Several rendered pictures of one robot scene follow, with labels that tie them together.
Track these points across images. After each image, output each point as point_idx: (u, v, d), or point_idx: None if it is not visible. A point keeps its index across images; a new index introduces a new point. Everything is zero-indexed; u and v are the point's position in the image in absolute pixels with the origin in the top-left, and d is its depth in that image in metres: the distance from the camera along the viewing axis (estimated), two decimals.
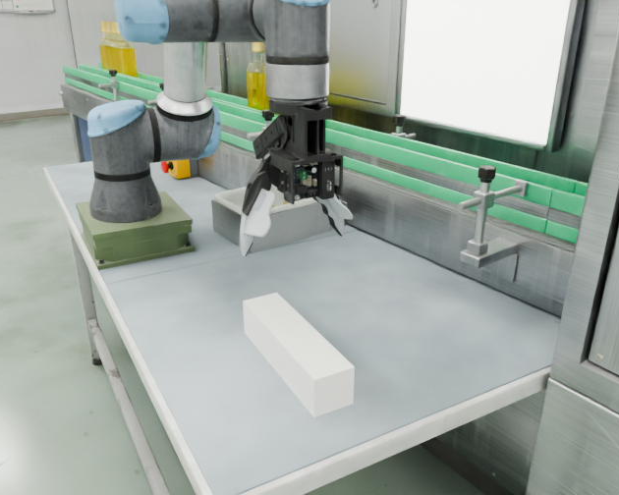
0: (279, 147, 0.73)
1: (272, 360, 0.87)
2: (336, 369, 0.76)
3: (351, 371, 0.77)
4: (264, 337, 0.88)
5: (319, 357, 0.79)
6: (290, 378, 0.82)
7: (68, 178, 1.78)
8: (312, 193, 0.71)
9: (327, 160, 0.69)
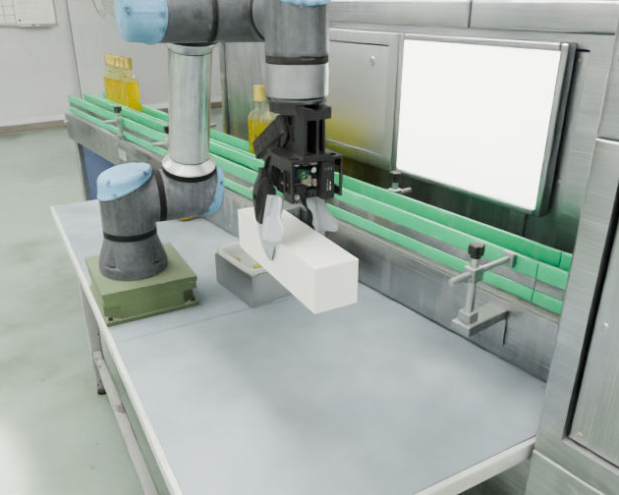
0: (279, 147, 0.73)
1: (269, 265, 0.80)
2: (338, 261, 0.70)
3: (355, 264, 0.71)
4: (260, 242, 0.82)
5: (319, 251, 0.73)
6: (288, 278, 0.75)
7: (75, 219, 1.83)
8: (312, 193, 0.71)
9: (327, 160, 0.69)
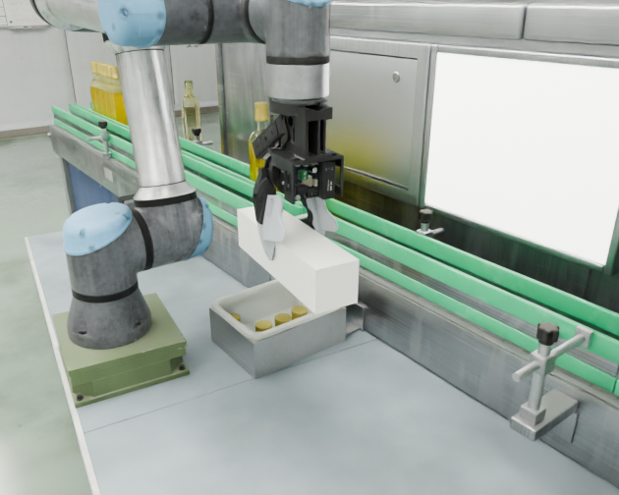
0: (279, 147, 0.73)
1: (269, 265, 0.80)
2: (339, 261, 0.70)
3: (356, 264, 0.71)
4: (260, 242, 0.82)
5: (320, 251, 0.73)
6: (288, 278, 0.75)
7: (50, 253, 1.60)
8: (313, 193, 0.71)
9: (328, 160, 0.69)
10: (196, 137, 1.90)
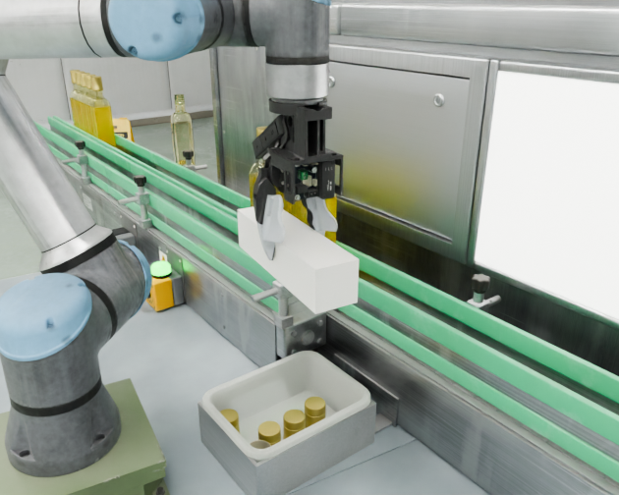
0: (279, 147, 0.73)
1: (269, 265, 0.80)
2: (339, 261, 0.70)
3: (356, 264, 0.71)
4: (260, 242, 0.82)
5: (320, 251, 0.73)
6: (288, 278, 0.75)
7: None
8: (312, 193, 0.71)
9: (327, 160, 0.69)
10: (189, 160, 1.62)
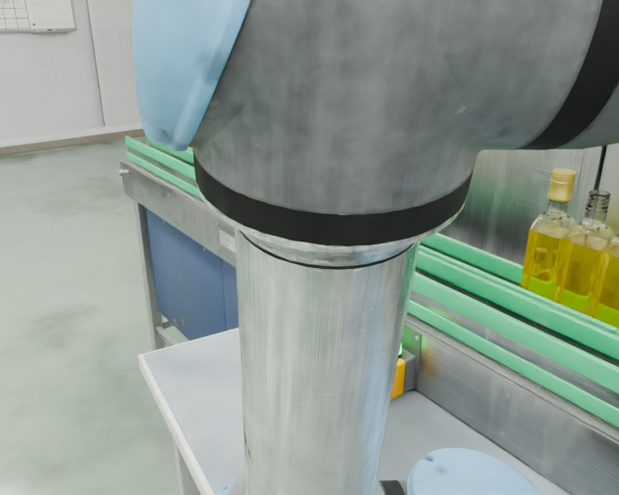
0: None
1: None
2: None
3: None
4: None
5: None
6: None
7: (191, 394, 1.04)
8: None
9: None
10: None
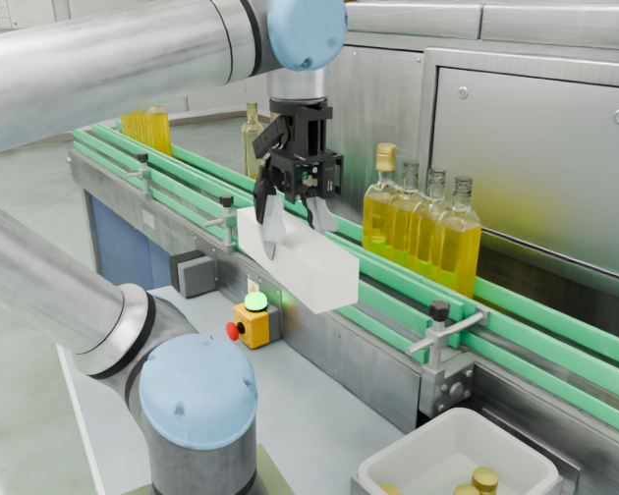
0: (279, 147, 0.73)
1: (269, 265, 0.80)
2: (339, 261, 0.70)
3: (356, 264, 0.71)
4: (260, 242, 0.82)
5: (320, 251, 0.73)
6: (288, 278, 0.75)
7: None
8: (313, 193, 0.71)
9: (328, 160, 0.69)
10: None
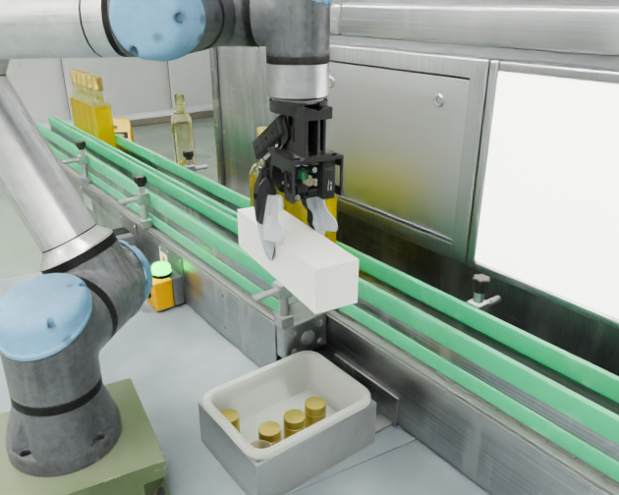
0: (279, 147, 0.73)
1: (269, 265, 0.80)
2: (339, 261, 0.70)
3: (356, 264, 0.71)
4: (260, 242, 0.82)
5: (320, 251, 0.73)
6: (288, 278, 0.75)
7: None
8: (313, 193, 0.71)
9: (328, 160, 0.69)
10: (189, 160, 1.62)
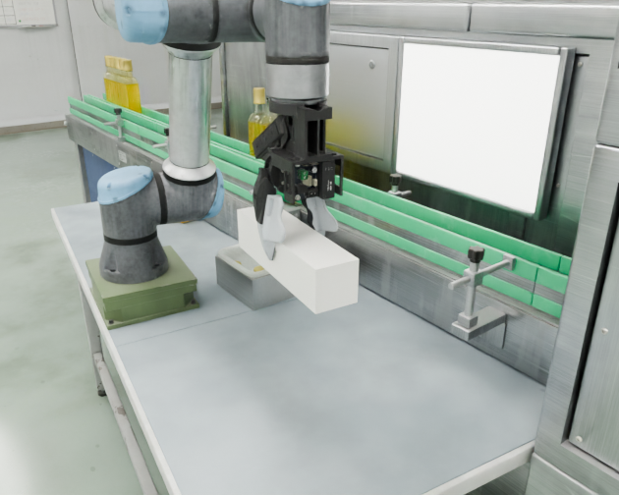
0: (279, 147, 0.73)
1: (269, 265, 0.80)
2: (339, 261, 0.70)
3: (356, 264, 0.71)
4: (260, 242, 0.82)
5: (320, 251, 0.73)
6: (288, 278, 0.75)
7: (75, 221, 1.84)
8: (312, 193, 0.71)
9: (327, 160, 0.69)
10: None
